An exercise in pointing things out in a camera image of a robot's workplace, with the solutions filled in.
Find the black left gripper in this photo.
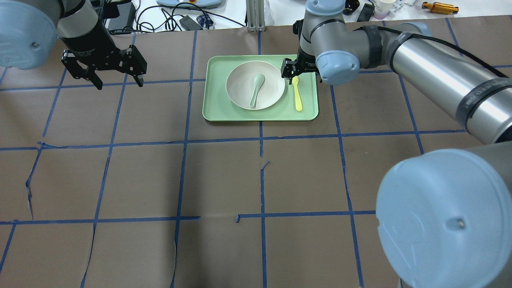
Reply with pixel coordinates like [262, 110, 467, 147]
[61, 24, 148, 90]

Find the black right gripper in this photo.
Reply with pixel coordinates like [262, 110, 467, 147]
[281, 48, 319, 80]

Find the yellow plastic fork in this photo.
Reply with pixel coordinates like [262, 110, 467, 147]
[292, 76, 303, 112]

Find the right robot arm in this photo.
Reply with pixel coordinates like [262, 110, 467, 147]
[281, 0, 512, 288]

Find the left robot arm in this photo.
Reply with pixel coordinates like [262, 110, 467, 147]
[0, 0, 148, 90]

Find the pale green plastic spoon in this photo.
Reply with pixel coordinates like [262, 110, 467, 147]
[249, 73, 266, 109]

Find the black power brick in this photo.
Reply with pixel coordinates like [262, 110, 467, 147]
[104, 0, 136, 30]

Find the black round container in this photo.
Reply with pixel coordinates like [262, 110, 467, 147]
[343, 0, 360, 15]

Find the black smartphone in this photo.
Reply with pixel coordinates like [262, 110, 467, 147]
[357, 3, 375, 22]

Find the black power adapter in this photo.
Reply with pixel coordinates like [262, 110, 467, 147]
[179, 15, 203, 31]

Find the white paper cup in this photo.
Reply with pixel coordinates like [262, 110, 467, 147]
[372, 0, 396, 20]

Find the gold brass fitting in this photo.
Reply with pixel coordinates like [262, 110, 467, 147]
[421, 2, 459, 15]

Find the aluminium frame post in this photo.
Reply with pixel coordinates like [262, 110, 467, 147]
[246, 0, 266, 32]

